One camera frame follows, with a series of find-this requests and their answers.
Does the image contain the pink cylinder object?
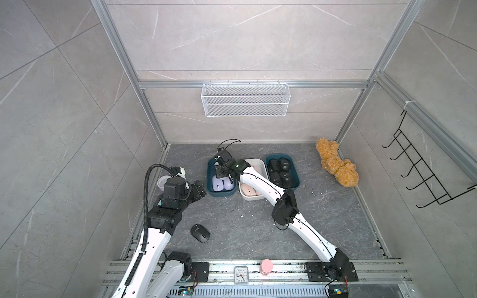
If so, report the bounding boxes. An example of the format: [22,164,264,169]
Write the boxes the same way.
[260,259,273,276]

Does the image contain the pink mouse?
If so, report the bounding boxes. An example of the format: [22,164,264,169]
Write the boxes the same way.
[241,184,257,196]

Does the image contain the small white desk clock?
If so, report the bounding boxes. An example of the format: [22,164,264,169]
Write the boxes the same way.
[234,266,249,286]

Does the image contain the purple mouse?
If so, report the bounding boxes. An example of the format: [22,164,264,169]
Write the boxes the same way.
[223,179,235,191]
[215,166,228,179]
[211,176,224,192]

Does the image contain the white wire mesh basket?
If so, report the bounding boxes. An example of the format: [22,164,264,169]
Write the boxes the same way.
[201,83,291,117]

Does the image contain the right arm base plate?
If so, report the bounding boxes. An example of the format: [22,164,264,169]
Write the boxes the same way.
[304,261,359,282]

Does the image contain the white storage box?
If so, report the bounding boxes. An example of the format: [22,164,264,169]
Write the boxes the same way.
[239,158,272,201]

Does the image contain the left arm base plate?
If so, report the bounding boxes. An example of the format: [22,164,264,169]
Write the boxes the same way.
[185,262,210,283]

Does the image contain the right teal storage box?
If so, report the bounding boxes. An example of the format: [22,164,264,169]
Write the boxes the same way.
[265,154,300,189]

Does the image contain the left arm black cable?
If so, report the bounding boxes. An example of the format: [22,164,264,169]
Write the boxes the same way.
[140,163,176,252]

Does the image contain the black mouse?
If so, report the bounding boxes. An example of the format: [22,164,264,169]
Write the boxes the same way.
[270,171,283,187]
[269,158,282,172]
[281,180,294,189]
[190,223,211,243]
[279,171,293,183]
[279,158,291,171]

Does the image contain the teal storage box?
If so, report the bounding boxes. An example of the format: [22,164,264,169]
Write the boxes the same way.
[265,154,300,189]
[207,158,237,197]

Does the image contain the purple mouse bottom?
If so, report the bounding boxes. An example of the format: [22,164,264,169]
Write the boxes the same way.
[223,179,235,191]

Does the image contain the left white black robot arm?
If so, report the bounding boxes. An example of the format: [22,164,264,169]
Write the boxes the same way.
[113,176,206,298]

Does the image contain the black wall hook rack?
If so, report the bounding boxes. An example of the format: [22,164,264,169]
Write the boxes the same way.
[381,111,477,209]

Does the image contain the left teal storage box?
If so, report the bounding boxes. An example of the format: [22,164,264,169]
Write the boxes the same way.
[207,158,237,197]

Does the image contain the brown teddy bear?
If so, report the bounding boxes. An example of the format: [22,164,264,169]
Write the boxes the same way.
[316,138,359,187]

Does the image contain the purple mouse top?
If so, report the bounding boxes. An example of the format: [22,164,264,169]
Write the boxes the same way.
[211,176,224,192]

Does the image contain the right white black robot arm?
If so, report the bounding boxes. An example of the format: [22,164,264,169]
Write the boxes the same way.
[214,148,350,280]

